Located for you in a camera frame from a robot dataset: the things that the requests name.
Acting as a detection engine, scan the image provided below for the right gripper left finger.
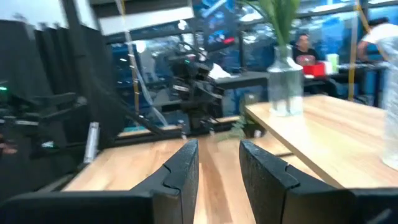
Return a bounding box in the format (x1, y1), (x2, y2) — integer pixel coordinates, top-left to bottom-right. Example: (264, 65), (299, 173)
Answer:
(0, 139), (200, 224)

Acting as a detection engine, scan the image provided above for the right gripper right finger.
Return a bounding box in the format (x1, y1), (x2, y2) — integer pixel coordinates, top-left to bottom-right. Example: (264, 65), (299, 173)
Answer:
(238, 139), (398, 224)

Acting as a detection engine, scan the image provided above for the ribbed glass bottle vase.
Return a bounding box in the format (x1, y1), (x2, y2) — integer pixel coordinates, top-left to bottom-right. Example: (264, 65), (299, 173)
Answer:
(266, 44), (305, 118)

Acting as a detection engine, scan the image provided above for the diamond-cut glass vase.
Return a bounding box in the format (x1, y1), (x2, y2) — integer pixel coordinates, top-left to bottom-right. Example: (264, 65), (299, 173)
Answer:
(379, 35), (398, 171)

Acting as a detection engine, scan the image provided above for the potted artificial succulent plant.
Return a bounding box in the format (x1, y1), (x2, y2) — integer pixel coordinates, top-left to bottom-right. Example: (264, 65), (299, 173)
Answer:
(216, 114), (267, 142)

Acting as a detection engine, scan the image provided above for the background dark desk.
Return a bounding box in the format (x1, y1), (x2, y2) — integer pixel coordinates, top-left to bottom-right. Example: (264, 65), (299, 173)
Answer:
(214, 62), (388, 100)

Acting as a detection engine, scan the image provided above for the red box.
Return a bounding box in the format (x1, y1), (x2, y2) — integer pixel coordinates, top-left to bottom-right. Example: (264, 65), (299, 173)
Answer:
(302, 62), (326, 78)

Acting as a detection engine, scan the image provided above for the background black robot rig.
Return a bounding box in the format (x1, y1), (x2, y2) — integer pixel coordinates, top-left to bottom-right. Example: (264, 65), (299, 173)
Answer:
(0, 80), (90, 159)

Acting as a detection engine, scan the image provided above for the white green cup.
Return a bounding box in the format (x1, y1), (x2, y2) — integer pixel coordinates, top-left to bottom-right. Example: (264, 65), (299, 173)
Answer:
(324, 53), (340, 75)

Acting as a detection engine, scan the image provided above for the person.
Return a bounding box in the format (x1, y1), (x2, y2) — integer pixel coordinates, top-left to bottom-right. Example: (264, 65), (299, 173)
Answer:
(291, 33), (322, 68)
(356, 17), (398, 63)

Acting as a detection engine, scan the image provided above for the black curtain partition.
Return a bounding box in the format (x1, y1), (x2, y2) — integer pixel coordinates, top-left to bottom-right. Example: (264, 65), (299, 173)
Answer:
(0, 18), (125, 147)

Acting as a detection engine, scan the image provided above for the silver metal bracket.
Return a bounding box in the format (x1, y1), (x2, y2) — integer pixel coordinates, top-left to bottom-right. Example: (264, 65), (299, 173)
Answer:
(83, 121), (101, 165)

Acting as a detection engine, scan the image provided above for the yellow hanging cord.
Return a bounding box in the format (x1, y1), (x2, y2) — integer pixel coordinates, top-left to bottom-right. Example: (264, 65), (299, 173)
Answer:
(116, 0), (170, 127)
(347, 0), (373, 102)

